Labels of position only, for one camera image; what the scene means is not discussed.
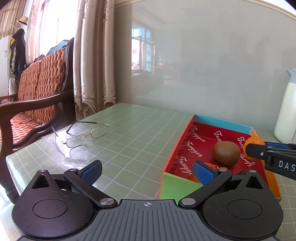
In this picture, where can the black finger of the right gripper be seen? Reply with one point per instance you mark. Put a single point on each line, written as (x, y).
(262, 151)

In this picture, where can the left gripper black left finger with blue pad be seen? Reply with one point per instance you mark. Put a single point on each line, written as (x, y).
(60, 206)

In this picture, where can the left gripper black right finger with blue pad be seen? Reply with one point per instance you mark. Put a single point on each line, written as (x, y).
(231, 207)

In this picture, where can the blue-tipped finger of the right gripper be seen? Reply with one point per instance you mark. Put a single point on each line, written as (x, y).
(290, 146)

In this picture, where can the tangerine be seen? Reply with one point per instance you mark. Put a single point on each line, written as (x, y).
(193, 178)
(252, 140)

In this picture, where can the brown kiwi fruit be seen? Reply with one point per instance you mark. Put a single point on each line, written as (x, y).
(226, 153)

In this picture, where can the orange carrot piece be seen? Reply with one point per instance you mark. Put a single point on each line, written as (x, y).
(211, 166)

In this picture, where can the dark water chestnut front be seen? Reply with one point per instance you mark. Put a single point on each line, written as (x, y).
(243, 172)

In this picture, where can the white thermos jug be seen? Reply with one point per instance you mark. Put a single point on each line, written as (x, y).
(285, 126)

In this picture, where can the colourful cardboard box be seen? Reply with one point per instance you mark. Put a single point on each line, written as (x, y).
(195, 144)

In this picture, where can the wooden bench orange cushion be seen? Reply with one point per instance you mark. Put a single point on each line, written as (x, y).
(44, 102)

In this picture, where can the beige lace curtain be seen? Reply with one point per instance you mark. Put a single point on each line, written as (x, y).
(93, 58)

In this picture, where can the dark hanging jacket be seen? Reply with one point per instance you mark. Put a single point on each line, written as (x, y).
(18, 54)

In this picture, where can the white refrigerator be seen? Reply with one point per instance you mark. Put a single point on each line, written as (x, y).
(5, 72)

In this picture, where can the straw hat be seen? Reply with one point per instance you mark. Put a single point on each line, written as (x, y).
(23, 20)

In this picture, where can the wire-rimmed eyeglasses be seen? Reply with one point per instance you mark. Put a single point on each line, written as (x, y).
(72, 140)

